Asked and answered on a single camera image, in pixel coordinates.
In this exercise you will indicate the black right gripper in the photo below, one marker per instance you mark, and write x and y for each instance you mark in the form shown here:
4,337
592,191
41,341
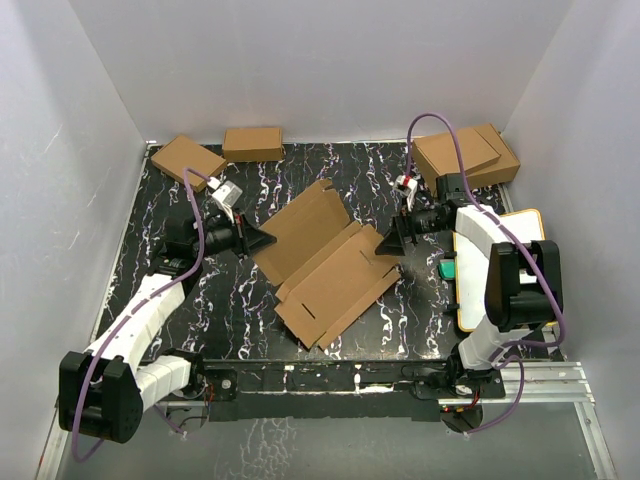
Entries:
393,242

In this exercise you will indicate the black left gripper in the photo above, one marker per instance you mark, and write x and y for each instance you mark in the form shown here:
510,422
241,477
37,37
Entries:
249,239

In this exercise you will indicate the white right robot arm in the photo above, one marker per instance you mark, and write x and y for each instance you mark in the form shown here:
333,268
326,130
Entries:
483,351

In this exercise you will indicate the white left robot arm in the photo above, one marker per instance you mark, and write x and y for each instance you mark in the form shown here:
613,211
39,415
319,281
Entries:
105,389

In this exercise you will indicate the large cardboard box bottom right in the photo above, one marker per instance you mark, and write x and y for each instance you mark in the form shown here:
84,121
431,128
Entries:
486,157

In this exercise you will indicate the green eraser block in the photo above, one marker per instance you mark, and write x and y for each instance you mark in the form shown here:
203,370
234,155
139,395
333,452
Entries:
447,269

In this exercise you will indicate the white board with yellow rim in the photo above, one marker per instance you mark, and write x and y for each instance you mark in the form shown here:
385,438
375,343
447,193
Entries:
493,279

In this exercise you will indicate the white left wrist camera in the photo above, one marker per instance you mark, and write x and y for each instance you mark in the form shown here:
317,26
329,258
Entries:
225,195

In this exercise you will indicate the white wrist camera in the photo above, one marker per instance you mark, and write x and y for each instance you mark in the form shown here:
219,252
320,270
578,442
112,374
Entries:
407,186
225,195

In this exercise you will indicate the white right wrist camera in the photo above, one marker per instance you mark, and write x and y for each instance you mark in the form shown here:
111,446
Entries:
407,186

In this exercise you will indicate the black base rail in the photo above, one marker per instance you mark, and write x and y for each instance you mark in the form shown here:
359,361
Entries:
416,389

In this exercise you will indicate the aluminium frame rail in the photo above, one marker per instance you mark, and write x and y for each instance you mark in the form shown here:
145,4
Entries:
566,382

